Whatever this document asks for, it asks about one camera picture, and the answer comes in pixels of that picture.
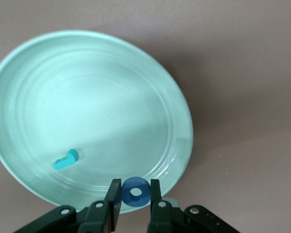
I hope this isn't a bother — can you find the teal foam letter r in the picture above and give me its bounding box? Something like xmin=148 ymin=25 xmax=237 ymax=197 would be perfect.
xmin=52 ymin=148 xmax=79 ymax=170

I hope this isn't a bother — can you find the blue foam letter o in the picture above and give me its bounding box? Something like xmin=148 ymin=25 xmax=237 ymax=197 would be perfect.
xmin=121 ymin=176 xmax=151 ymax=208

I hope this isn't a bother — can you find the light green round plate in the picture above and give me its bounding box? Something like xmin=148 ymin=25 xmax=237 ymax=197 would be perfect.
xmin=0 ymin=29 xmax=194 ymax=214

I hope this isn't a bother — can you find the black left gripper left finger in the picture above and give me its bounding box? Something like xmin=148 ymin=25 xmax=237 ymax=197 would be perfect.
xmin=77 ymin=179 xmax=123 ymax=233

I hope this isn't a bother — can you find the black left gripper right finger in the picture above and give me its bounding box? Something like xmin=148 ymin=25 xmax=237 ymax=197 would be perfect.
xmin=147 ymin=179 xmax=182 ymax=233

